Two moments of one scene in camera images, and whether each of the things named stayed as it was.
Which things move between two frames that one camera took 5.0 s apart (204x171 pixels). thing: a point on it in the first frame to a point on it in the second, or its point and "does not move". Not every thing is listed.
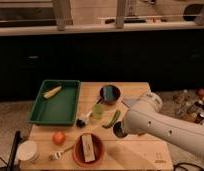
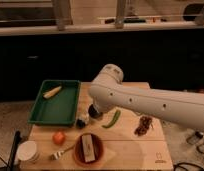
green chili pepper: [113, 120] does not move
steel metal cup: [118, 130] to [94, 112]
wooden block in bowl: [87, 143] does not move
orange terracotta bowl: [88, 150] does not move
